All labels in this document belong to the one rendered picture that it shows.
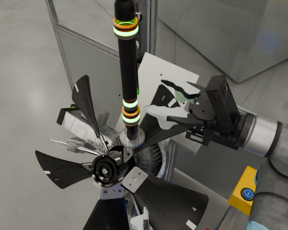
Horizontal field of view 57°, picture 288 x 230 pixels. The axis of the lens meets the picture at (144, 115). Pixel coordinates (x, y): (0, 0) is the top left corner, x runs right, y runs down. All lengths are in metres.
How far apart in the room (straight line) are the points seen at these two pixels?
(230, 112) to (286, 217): 0.22
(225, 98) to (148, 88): 0.68
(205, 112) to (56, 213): 1.89
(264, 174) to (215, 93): 0.23
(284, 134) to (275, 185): 0.11
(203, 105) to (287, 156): 0.18
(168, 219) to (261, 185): 0.42
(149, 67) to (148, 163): 0.41
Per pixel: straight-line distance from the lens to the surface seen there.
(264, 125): 0.54
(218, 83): 0.49
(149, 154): 1.06
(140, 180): 0.98
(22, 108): 3.01
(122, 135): 0.75
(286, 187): 0.61
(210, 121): 0.53
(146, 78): 1.16
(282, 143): 0.55
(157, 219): 0.94
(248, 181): 1.18
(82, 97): 1.03
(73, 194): 2.32
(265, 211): 0.58
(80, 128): 1.22
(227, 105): 0.51
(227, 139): 0.58
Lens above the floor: 2.07
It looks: 51 degrees down
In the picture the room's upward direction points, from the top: straight up
